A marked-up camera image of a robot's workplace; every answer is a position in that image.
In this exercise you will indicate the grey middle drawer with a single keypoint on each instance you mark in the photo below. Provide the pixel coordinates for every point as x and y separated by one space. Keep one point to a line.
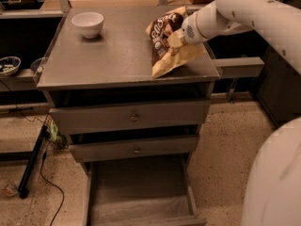
101 151

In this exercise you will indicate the grey bottom drawer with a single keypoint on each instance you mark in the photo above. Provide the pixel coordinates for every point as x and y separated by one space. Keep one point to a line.
142 191

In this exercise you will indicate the grey drawer cabinet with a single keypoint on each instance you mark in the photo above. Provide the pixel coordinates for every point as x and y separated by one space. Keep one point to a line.
115 68

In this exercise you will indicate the crumpled plastic wrapper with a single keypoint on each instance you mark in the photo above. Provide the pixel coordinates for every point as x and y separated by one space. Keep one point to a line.
8 188

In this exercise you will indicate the grey side beam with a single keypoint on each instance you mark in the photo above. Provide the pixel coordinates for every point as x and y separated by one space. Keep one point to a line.
239 67

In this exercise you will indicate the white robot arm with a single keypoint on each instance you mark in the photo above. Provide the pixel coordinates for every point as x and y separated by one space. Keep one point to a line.
273 191

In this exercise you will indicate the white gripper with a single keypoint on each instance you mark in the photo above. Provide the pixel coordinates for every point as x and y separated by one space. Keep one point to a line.
188 31

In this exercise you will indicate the grey drawer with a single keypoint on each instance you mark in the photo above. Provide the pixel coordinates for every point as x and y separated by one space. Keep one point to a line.
101 151
106 118
142 191

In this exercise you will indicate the white ceramic bowl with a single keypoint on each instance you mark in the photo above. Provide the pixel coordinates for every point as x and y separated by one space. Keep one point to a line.
89 24

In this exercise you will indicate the grey top drawer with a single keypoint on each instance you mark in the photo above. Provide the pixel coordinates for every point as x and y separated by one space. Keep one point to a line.
106 118

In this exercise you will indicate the grey left shelf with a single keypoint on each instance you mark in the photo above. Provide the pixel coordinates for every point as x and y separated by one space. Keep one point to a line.
21 80

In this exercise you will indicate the blue patterned bowl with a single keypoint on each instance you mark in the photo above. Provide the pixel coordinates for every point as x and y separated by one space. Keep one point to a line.
9 65

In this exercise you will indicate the black tripod leg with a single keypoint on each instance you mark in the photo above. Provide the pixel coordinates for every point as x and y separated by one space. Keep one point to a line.
22 188

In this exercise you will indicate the brown sea salt chip bag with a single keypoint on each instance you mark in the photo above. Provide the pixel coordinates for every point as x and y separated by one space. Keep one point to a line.
166 58

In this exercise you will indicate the green wire basket item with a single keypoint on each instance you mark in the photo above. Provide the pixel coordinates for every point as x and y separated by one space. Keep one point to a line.
58 141

